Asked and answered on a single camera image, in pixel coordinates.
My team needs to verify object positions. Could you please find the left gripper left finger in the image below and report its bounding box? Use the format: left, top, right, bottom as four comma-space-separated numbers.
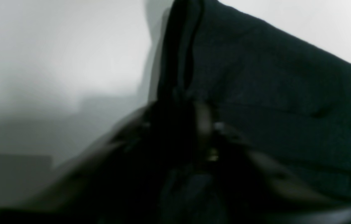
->
0, 103, 197, 224

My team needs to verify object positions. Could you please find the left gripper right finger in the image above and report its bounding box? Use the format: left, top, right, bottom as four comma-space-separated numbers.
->
211, 122, 351, 224

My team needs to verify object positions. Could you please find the black T-shirt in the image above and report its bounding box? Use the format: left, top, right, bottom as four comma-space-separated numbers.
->
157, 0, 351, 198

